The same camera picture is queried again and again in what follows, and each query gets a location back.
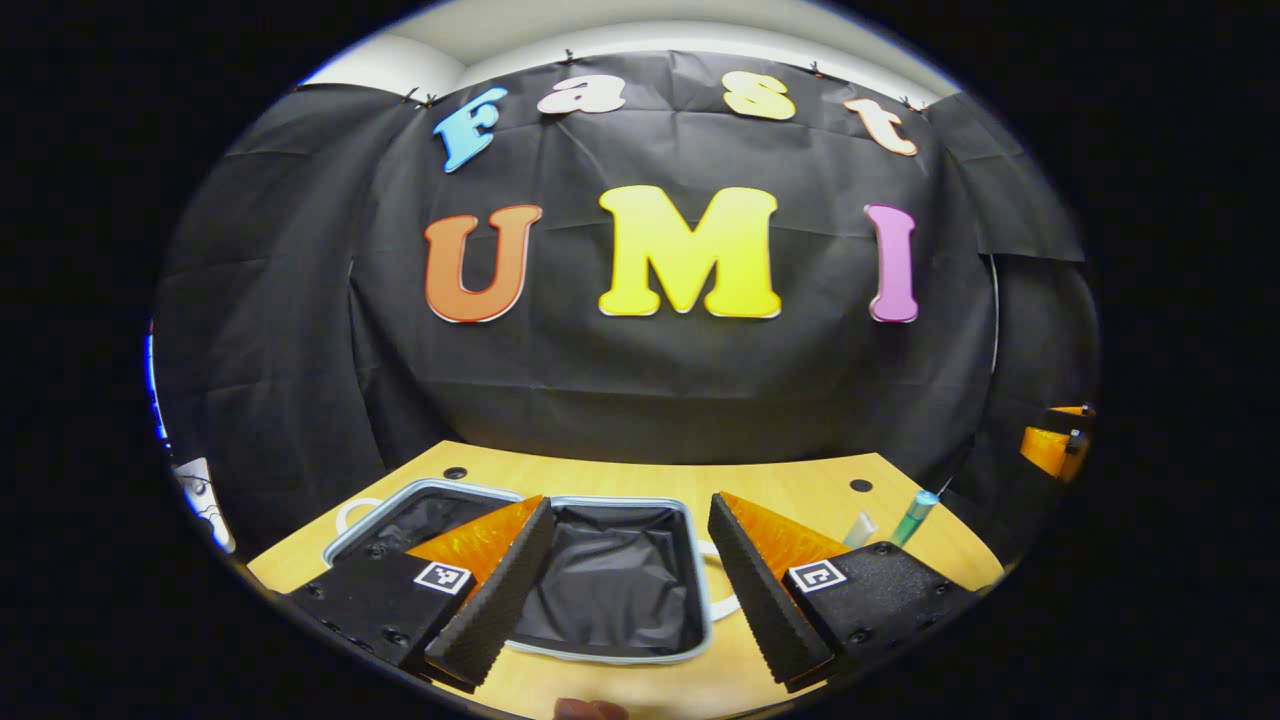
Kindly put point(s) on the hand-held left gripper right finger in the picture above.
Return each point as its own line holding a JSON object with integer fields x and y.
{"x": 765, "y": 600}

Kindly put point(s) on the light blue suitcase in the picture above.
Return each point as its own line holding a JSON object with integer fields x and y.
{"x": 610, "y": 590}

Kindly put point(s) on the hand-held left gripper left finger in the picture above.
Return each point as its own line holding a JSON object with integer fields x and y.
{"x": 500, "y": 600}

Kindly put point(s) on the teal cylindrical bottle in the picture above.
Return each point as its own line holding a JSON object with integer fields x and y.
{"x": 913, "y": 518}

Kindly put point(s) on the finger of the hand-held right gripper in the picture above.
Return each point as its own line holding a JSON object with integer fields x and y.
{"x": 1050, "y": 450}
{"x": 1072, "y": 411}

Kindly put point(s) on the white printed object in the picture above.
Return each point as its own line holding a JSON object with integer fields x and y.
{"x": 205, "y": 505}

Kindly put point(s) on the black backdrop cloth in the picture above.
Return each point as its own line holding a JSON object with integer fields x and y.
{"x": 640, "y": 400}

